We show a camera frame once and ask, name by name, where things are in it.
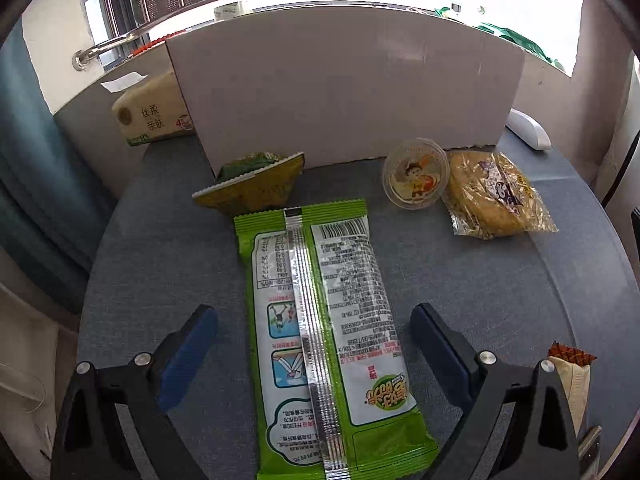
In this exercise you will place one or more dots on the red ribbed stick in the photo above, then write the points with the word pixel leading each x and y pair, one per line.
pixel 147 46

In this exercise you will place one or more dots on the green plastic packet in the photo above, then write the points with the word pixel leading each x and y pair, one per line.
pixel 520 40

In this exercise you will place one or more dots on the teal curtain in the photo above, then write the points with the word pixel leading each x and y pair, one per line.
pixel 40 185

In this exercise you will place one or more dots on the white remote control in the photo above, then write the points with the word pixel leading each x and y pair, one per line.
pixel 530 130

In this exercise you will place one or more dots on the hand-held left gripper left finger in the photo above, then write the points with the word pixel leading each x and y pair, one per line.
pixel 187 355

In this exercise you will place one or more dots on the clear bread packet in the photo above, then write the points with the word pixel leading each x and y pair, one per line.
pixel 495 195

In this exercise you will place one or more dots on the white cardboard box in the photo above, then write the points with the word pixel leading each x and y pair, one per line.
pixel 350 85

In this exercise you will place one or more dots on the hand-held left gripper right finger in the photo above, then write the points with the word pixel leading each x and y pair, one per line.
pixel 442 355

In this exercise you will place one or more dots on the beige tissue pack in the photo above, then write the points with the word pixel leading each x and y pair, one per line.
pixel 150 115

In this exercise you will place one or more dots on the gold and green snack packet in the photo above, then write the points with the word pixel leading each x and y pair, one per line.
pixel 255 185

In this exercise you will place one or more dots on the clear jelly cup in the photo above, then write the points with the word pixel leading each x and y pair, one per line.
pixel 415 175

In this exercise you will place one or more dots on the beige brown-edged snack packet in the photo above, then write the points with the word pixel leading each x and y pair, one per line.
pixel 572 385

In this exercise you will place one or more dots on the torn green wrapper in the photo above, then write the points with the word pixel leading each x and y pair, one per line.
pixel 445 10

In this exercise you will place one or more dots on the metal window guard rail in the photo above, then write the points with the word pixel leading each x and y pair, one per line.
pixel 107 45

